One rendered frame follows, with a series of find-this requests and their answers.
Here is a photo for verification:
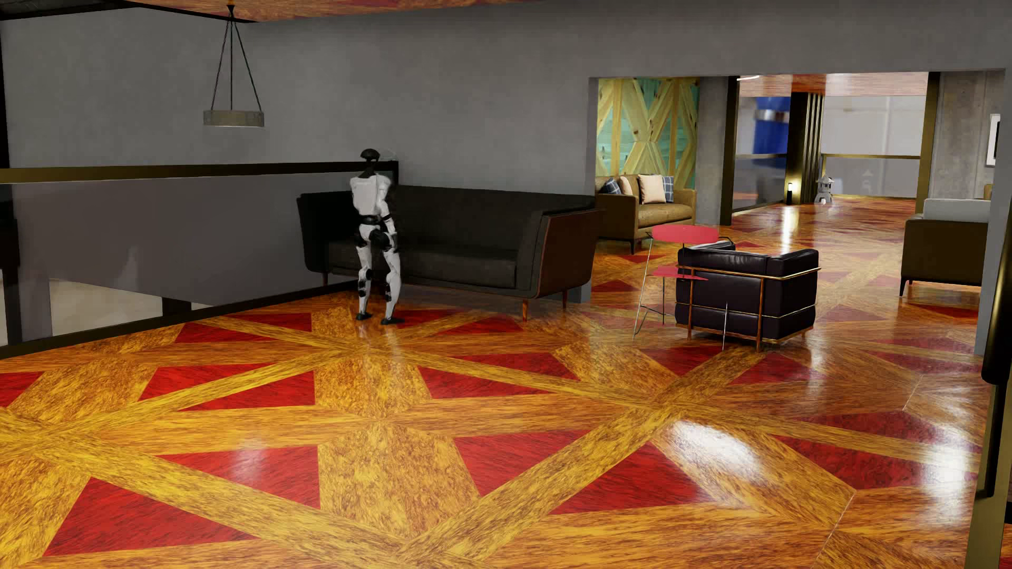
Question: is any dark teal sofa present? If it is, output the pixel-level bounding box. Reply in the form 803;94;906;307
296;184;604;322

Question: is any dark railing with glass panel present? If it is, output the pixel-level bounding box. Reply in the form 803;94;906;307
0;160;400;360

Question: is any black leather armchair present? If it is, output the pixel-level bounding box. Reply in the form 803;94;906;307
674;243;822;352

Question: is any brown sofa with cushions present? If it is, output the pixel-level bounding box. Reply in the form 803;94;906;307
595;174;697;254

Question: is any dark armchair with grey cushion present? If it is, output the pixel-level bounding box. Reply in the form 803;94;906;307
898;198;992;298

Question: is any red two-tier side table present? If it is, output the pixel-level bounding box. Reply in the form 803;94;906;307
632;223;721;340

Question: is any ring pendant lamp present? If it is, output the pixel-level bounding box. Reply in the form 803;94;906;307
202;4;266;129

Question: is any white humanoid robot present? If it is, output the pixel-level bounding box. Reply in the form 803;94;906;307
348;148;405;327

